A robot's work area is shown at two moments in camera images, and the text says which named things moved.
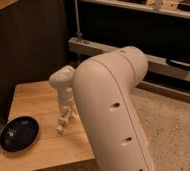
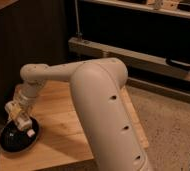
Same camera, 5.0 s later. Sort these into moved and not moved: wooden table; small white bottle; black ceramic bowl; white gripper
Moved: small white bottle; white gripper
Not moved: black ceramic bowl; wooden table
